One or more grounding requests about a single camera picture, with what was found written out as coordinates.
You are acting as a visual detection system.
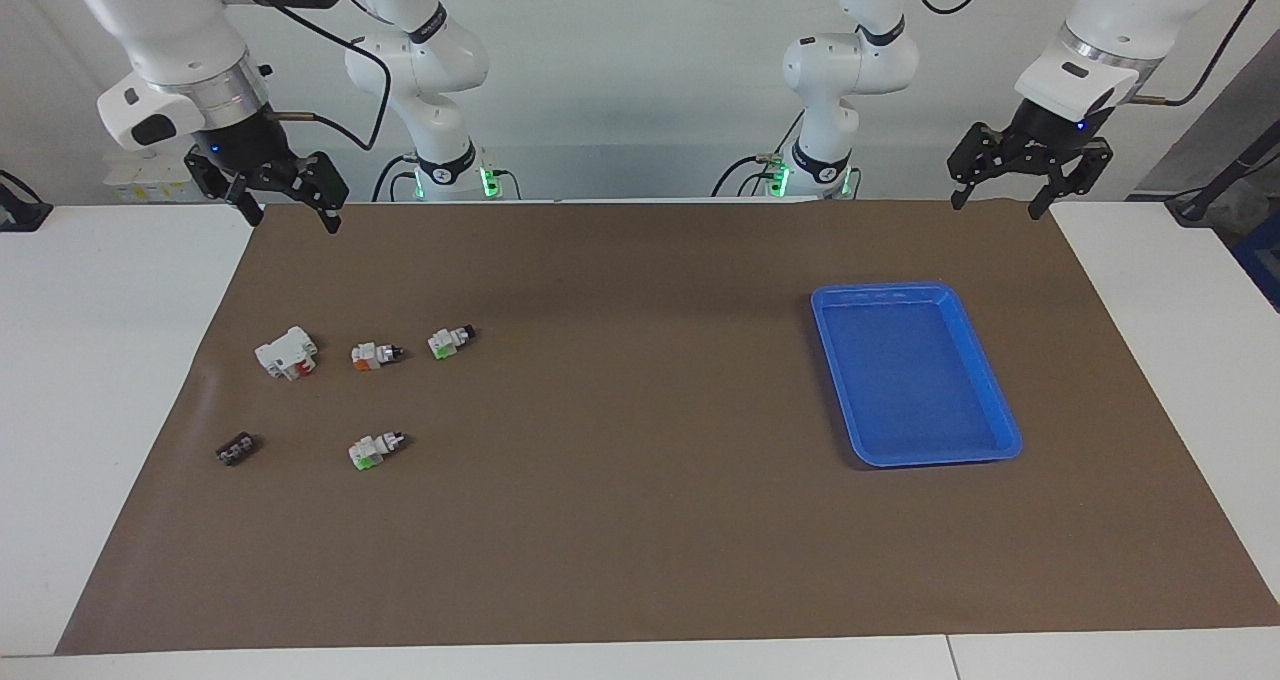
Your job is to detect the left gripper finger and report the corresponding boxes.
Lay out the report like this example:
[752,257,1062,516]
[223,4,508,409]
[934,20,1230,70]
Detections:
[948,123,1013,211]
[1028,138,1114,221]

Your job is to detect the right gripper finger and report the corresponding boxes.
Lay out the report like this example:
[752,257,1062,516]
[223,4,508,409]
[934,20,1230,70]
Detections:
[285,150,350,234]
[185,155,263,227]

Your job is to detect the white box yellow labels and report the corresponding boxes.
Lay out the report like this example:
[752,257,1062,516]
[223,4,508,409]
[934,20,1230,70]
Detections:
[103,152,216,204]

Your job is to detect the black stand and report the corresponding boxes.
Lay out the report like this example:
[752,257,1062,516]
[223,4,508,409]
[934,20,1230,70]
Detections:
[1165,120,1280,226]

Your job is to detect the white circuit breaker red lever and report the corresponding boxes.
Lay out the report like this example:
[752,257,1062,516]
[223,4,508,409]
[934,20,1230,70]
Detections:
[254,326,320,382]

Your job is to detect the blue crate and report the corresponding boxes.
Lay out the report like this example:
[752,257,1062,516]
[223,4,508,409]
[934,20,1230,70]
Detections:
[1232,222,1280,313]

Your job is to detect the blue plastic tray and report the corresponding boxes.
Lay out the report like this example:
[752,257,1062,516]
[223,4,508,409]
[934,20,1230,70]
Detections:
[810,282,1024,469]

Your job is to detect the brown table mat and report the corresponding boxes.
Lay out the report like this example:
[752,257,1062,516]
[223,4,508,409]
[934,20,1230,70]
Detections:
[55,200,1280,656]

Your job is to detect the black base cable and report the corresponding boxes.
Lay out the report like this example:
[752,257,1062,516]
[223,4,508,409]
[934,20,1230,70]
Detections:
[372,153,416,203]
[712,110,806,198]

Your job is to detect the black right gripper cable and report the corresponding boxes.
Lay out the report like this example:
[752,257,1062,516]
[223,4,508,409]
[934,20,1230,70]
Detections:
[262,0,393,153]

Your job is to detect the black clamp mount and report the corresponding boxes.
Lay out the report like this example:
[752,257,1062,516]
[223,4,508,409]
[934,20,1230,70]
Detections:
[0,170,53,233]

